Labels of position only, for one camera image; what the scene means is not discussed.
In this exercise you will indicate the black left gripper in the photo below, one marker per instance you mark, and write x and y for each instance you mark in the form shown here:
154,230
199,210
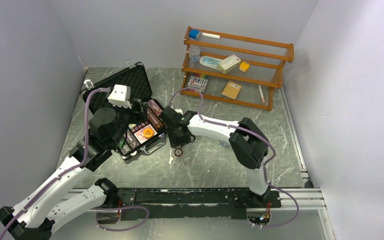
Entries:
141,107

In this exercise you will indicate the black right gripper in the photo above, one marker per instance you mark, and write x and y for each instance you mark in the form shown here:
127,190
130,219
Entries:
174,141

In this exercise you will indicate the orange hundred chip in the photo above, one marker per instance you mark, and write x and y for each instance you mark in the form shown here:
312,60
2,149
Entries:
178,152

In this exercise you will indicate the red playing card deck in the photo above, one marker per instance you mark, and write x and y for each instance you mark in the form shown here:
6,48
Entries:
137,132

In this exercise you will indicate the orange big blind button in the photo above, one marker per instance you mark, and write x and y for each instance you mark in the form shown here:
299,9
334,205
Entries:
148,132

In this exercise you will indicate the black poker chip case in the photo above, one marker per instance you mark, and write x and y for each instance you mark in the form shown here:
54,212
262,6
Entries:
135,76

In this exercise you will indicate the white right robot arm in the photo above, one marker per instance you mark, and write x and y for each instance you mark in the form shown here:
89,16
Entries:
249,144

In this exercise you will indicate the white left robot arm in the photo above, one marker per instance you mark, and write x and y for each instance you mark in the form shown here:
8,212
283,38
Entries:
38,216

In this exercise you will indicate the coloured marker pack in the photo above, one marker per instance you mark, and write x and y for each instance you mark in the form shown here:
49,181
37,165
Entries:
198,82

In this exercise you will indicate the purple red chip row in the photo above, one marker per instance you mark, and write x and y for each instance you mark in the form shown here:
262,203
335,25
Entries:
154,108

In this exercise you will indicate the orange brown chip row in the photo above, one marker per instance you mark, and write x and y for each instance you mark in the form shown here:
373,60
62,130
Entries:
154,120

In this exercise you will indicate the blue white ceramic jar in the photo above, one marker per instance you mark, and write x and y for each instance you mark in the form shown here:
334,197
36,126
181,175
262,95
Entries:
224,143

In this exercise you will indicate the green red chip row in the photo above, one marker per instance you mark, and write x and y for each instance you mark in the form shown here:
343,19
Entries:
123,146

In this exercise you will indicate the orange spiral notebook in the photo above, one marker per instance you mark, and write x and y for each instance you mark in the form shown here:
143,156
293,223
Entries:
231,90

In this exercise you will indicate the clear plastic cup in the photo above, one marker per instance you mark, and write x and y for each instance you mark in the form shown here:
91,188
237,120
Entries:
194,53

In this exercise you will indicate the white pen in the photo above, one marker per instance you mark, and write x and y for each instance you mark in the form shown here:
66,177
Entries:
261,94

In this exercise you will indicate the white cardboard box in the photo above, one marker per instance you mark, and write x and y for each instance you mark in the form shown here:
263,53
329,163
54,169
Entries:
229,63

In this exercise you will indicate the orange wooden shelf rack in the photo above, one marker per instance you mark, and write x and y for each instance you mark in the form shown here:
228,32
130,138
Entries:
267,60

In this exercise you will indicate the yellow small block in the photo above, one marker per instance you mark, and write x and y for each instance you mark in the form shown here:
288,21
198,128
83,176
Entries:
244,66

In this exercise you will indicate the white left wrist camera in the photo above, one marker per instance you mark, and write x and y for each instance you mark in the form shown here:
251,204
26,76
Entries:
120,96

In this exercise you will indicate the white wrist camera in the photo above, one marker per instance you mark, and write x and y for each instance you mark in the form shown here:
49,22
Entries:
120,96
180,111

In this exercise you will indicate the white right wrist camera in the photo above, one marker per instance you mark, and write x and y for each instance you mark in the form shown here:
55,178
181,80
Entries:
180,111

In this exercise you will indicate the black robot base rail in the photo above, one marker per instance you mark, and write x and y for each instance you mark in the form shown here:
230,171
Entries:
173,203

